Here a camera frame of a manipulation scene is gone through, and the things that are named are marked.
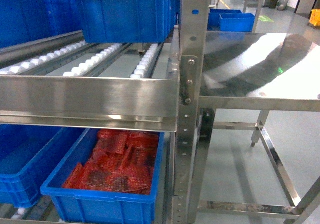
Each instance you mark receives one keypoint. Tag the blue bin with red bags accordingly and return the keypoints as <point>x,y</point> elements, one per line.
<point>99,206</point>

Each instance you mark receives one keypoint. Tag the large blue bin upper shelf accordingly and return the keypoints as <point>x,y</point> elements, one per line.
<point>126,21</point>

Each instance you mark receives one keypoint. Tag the blue empty bin front left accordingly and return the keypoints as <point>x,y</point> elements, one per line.
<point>28,154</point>

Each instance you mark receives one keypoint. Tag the blue bin upper left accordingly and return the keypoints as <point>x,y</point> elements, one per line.
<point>29,20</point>

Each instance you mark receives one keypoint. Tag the red bubble wrap bags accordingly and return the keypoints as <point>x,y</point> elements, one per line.
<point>121,161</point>

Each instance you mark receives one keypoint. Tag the steel shelving rack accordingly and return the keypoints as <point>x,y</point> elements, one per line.
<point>171,105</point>

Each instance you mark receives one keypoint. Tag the stainless steel table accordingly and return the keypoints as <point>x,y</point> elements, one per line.
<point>265,72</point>

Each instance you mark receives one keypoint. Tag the yellow mop bucket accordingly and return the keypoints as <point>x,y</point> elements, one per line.
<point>315,17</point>

